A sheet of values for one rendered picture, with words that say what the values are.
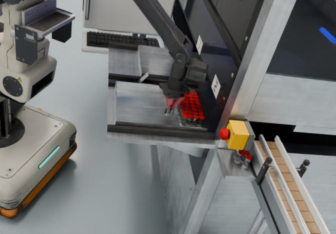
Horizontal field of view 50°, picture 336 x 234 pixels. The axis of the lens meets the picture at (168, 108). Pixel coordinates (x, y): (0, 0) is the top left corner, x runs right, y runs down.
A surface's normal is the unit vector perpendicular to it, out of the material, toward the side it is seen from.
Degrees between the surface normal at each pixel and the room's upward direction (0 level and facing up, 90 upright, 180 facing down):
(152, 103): 0
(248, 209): 90
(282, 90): 90
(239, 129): 0
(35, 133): 0
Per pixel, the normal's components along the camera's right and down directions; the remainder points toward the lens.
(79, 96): 0.20, -0.79
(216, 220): 0.11, 0.61
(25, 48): -0.33, 0.51
